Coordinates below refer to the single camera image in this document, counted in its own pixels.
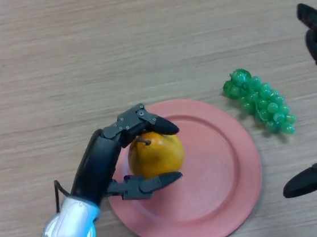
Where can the green grape bunch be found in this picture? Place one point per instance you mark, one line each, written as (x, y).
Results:
(261, 101)

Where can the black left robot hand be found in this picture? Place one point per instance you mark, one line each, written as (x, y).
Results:
(95, 165)

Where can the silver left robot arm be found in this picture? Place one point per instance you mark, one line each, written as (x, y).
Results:
(68, 231)

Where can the yellow pear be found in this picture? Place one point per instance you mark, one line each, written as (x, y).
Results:
(158, 157)

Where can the pink round plate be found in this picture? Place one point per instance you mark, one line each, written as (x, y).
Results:
(211, 175)

